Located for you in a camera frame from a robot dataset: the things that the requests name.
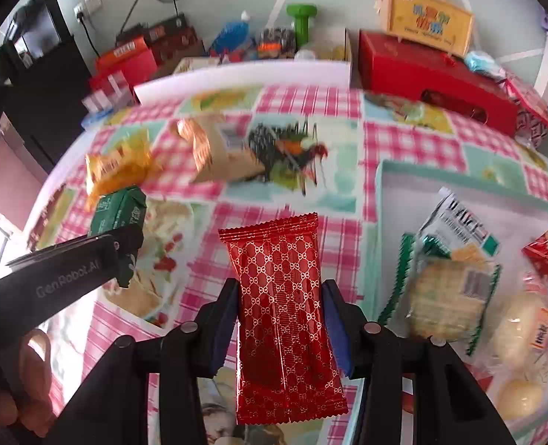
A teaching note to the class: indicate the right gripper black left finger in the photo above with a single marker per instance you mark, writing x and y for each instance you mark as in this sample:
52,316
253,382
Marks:
111,405

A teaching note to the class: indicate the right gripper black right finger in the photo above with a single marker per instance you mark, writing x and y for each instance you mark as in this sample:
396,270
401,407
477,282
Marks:
449,405

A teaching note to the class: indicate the beige paper snack bag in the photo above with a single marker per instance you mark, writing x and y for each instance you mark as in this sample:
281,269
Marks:
219,153

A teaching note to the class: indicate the white wall socket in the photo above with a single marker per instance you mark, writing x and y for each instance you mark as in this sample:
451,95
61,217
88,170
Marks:
86,8

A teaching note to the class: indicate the green dumbbell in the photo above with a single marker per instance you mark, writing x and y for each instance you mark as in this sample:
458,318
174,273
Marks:
301,13

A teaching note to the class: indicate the green snack box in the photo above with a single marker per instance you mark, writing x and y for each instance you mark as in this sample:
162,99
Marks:
122,213

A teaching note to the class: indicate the red gift box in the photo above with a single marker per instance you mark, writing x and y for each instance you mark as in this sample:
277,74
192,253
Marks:
389,66

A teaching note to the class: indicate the pink checkered tablecloth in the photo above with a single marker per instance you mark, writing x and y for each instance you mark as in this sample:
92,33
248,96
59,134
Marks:
320,149

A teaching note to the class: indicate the teal rimmed white tray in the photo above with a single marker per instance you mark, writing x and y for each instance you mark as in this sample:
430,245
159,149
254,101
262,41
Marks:
404,197

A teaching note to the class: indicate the white green cracker packet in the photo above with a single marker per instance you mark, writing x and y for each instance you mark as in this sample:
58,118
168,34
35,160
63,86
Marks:
454,232

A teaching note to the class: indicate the person left hand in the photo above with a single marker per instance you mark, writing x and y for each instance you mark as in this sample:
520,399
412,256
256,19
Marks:
26,412

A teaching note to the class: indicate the yellow carry box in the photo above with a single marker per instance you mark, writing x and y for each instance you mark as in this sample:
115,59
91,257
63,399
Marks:
439,24

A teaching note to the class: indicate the yellow bread packet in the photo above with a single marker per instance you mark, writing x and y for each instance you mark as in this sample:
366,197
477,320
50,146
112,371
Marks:
128,163

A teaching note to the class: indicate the red patterned foil packet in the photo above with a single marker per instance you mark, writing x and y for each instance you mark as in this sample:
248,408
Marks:
286,371

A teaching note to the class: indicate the clear wrapped bun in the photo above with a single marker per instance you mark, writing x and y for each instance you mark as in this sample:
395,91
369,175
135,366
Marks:
519,342

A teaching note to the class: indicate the green edged cracker pack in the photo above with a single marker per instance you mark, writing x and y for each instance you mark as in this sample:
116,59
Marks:
435,296

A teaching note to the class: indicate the light blue face mask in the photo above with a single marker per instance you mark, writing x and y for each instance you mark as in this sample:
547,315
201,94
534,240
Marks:
484,64

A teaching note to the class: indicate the red patterned gift bag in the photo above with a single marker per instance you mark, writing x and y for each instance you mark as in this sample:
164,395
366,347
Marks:
532,110

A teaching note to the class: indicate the orange red flat box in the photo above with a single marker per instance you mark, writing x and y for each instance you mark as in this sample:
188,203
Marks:
134,56

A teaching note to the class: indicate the yellow jelly cup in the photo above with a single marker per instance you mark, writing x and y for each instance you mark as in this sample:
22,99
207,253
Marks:
519,399

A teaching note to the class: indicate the black cabinet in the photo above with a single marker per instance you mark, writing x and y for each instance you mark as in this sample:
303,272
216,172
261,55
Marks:
41,62

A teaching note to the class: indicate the clear plastic box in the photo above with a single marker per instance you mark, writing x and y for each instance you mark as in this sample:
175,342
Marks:
112,94

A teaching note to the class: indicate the blue water bottle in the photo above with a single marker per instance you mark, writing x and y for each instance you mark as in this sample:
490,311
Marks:
233,35

